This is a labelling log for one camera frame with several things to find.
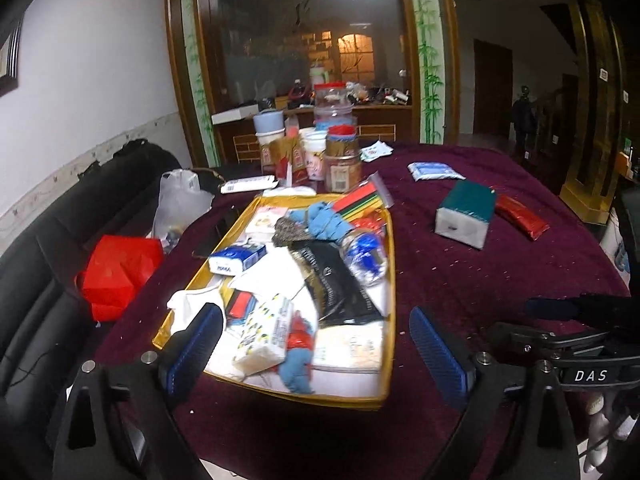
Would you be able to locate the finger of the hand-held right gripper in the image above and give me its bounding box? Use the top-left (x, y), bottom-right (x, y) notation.
top-left (487, 321), bottom-right (608, 361)
top-left (525, 294), bottom-right (640, 333)

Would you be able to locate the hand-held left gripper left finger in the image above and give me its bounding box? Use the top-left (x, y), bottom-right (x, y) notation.
top-left (52, 302), bottom-right (225, 480)

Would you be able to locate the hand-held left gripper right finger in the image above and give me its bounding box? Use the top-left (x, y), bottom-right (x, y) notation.
top-left (409, 306), bottom-right (576, 480)

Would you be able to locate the blue white tissue pack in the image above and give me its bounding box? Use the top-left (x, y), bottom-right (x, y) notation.
top-left (207, 244), bottom-right (268, 276)

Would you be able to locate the gold tray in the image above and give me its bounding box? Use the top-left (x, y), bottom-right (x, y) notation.
top-left (152, 192), bottom-right (398, 411)

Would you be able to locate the light blue cloth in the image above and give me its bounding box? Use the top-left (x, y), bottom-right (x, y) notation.
top-left (277, 345), bottom-right (317, 395)

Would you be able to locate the red plastic bag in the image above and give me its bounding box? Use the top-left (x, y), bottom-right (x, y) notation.
top-left (285, 310), bottom-right (318, 353)

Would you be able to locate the white towel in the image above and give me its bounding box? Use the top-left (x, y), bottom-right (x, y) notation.
top-left (240, 247), bottom-right (308, 306)

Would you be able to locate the black foil bag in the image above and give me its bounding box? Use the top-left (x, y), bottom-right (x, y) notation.
top-left (290, 240), bottom-right (386, 328)

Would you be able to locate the blue knitted cloth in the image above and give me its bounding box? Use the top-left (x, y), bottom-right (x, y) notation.
top-left (290, 202), bottom-right (353, 241)

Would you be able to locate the person's right hand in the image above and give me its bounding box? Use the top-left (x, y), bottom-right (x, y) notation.
top-left (584, 391), bottom-right (640, 470)

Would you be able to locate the white cloth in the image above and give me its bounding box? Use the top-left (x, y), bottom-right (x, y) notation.
top-left (166, 287), bottom-right (228, 333)

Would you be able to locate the small red blue packet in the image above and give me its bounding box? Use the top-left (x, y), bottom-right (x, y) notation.
top-left (225, 290), bottom-right (258, 321)

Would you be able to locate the patterned white tissue pack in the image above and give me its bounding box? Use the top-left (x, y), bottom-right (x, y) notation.
top-left (231, 294), bottom-right (296, 376)

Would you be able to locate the purple tablecloth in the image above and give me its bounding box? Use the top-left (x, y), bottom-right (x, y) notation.
top-left (92, 142), bottom-right (633, 480)

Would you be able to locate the beige tissue pack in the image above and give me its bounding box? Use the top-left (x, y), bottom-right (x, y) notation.
top-left (312, 322), bottom-right (386, 373)

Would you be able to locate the red paper bag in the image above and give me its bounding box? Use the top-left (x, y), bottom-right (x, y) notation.
top-left (75, 234), bottom-right (166, 322)

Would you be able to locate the red foil packet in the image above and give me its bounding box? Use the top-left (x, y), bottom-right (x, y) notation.
top-left (494, 194), bottom-right (551, 241)

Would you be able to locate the clear bag with blue print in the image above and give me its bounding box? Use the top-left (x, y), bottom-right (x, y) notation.
top-left (340, 230), bottom-right (388, 286)

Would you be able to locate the pale printed card pack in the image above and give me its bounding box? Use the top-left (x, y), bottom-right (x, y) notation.
top-left (245, 205), bottom-right (288, 236)

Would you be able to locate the grey mesh scourer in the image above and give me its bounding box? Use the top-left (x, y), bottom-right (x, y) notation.
top-left (272, 217), bottom-right (313, 248)

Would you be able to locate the clear plastic bag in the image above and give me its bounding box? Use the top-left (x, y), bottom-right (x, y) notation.
top-left (151, 169), bottom-right (216, 253)

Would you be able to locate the dark green box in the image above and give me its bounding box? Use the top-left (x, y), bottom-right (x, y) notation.
top-left (434, 180), bottom-right (497, 250)

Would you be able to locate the white flat box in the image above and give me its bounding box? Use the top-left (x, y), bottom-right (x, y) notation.
top-left (220, 175), bottom-right (278, 195)

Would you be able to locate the clear pack of coloured strips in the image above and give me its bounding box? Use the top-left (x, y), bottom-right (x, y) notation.
top-left (332, 172), bottom-right (396, 221)

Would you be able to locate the black sofa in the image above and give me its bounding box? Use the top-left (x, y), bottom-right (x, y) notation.
top-left (0, 137), bottom-right (183, 461)

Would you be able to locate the white blue flat packet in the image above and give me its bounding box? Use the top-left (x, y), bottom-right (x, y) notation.
top-left (407, 161), bottom-right (466, 182)

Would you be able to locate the wooden staircase railing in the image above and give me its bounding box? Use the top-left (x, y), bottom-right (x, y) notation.
top-left (525, 85), bottom-right (576, 161)

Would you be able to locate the gold pillar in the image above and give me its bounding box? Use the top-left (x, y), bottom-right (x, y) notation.
top-left (560, 0), bottom-right (631, 226)

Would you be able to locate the brown label clear jar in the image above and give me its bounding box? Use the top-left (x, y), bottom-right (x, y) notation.
top-left (322, 154), bottom-right (363, 193)

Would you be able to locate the red gold carton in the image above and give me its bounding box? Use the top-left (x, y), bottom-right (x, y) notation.
top-left (260, 137), bottom-right (308, 186)

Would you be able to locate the white printed sachet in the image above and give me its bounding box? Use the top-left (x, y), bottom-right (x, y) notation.
top-left (360, 141), bottom-right (396, 163)

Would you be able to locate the pink white cup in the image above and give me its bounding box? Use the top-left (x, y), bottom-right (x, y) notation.
top-left (301, 132), bottom-right (329, 182)

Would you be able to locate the blue lidded white cup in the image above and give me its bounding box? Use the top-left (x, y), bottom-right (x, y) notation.
top-left (252, 110), bottom-right (287, 171)

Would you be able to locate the white cardboard box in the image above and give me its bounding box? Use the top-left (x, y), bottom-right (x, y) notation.
top-left (211, 106), bottom-right (261, 126)

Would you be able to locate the red lid gold jar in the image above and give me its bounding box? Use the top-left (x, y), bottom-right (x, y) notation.
top-left (326, 126), bottom-right (360, 157)

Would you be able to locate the wooden door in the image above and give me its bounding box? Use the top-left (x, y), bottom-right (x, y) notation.
top-left (472, 39), bottom-right (516, 138)

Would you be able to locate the clear jar blue label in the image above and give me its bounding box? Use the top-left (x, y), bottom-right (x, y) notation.
top-left (315, 112), bottom-right (358, 133)

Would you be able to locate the bamboo painted panel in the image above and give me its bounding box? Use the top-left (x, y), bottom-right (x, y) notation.
top-left (407, 0), bottom-right (446, 143)
top-left (180, 0), bottom-right (221, 166)

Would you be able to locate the tall clear jar red lid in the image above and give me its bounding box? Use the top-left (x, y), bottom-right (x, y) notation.
top-left (313, 81), bottom-right (353, 116)

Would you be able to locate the etched glass partition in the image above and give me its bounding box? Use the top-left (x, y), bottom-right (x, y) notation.
top-left (165, 0), bottom-right (458, 166)

